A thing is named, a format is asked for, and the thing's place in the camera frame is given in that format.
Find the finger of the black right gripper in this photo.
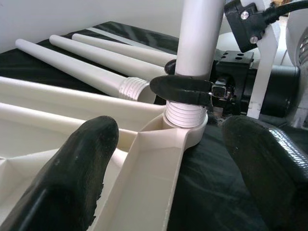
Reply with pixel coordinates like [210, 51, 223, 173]
[149, 75, 214, 106]
[165, 59, 179, 75]

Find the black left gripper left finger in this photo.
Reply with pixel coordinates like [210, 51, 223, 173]
[0, 115, 120, 231]

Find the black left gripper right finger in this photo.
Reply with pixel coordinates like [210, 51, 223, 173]
[220, 115, 308, 231]

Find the white tapered table leg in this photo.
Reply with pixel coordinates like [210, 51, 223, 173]
[49, 35, 169, 77]
[165, 0, 226, 128]
[71, 33, 178, 61]
[14, 39, 156, 103]

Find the white plastic table top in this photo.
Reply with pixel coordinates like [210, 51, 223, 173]
[0, 76, 209, 231]

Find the black table cloth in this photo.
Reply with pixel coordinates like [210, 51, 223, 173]
[0, 21, 308, 231]

